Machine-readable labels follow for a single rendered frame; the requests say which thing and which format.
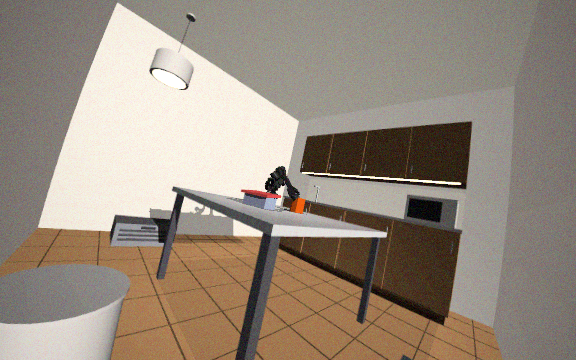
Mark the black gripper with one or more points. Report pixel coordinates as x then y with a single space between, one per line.
274 185

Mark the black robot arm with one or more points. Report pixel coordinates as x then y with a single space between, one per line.
280 175

